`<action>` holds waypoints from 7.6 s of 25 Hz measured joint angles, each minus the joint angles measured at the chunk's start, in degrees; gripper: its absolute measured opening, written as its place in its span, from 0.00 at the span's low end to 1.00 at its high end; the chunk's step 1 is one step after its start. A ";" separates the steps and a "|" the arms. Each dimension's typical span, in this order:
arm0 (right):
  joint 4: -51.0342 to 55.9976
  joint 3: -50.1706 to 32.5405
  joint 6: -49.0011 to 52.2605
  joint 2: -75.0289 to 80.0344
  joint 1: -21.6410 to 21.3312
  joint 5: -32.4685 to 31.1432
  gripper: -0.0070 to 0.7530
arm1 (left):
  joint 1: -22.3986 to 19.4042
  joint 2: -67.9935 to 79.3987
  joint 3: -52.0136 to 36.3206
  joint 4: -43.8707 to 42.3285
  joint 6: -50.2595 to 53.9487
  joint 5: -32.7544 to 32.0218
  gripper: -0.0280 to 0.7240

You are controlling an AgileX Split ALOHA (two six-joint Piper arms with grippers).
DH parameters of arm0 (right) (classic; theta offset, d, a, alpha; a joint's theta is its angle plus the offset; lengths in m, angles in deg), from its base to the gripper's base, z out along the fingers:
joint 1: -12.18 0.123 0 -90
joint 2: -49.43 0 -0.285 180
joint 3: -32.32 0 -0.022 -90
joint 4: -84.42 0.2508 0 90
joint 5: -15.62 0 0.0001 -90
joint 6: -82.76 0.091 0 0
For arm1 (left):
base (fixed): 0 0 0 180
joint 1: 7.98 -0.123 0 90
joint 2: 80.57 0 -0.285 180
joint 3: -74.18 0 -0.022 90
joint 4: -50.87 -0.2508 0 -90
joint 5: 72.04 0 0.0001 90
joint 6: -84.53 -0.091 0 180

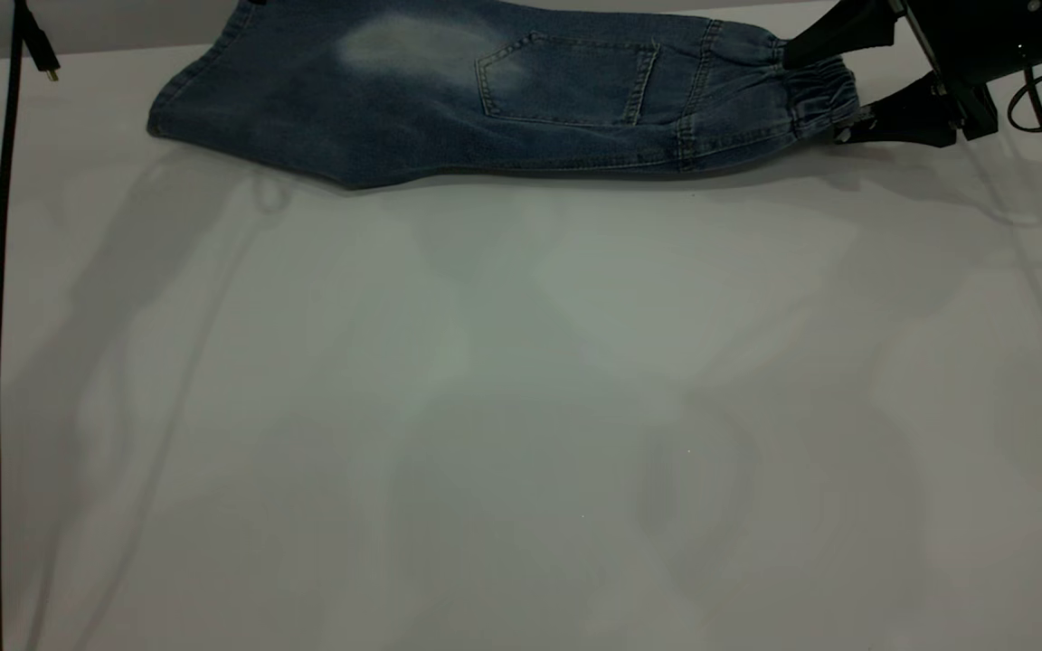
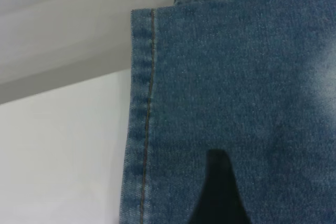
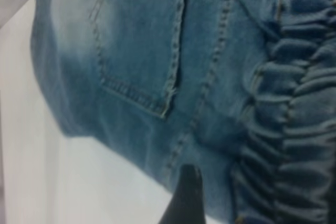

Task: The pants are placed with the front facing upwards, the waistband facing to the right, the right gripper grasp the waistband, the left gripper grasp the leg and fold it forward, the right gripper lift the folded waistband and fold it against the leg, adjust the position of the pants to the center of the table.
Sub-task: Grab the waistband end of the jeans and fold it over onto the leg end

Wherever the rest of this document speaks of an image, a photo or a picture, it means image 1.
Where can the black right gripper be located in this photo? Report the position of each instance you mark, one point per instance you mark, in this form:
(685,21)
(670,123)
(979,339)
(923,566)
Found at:
(1000,36)

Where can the blue denim pants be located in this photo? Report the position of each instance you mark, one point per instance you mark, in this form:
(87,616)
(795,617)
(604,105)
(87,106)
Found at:
(440,99)

